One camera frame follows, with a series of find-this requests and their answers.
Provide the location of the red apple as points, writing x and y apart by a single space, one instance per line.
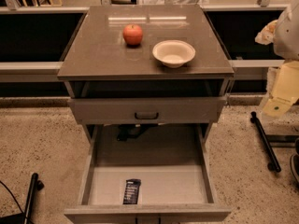
132 34

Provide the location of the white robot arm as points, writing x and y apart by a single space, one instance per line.
282 82

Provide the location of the black bar floor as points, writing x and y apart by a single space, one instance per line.
35 185
273 164

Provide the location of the grey metal railing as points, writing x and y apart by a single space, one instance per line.
47 71

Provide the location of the grey drawer cabinet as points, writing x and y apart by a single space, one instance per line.
100 64

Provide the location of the black drawer handle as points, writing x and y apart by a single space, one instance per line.
146 115

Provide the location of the black bar left floor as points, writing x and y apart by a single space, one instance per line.
35 185

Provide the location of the closed top drawer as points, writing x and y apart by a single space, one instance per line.
171 110

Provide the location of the white paper bowl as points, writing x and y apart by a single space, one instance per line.
173 53

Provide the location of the dark blue snack bar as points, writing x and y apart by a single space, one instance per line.
131 192

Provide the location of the open middle drawer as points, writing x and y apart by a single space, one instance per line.
170 161

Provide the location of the black bar right floor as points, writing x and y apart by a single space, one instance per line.
273 164

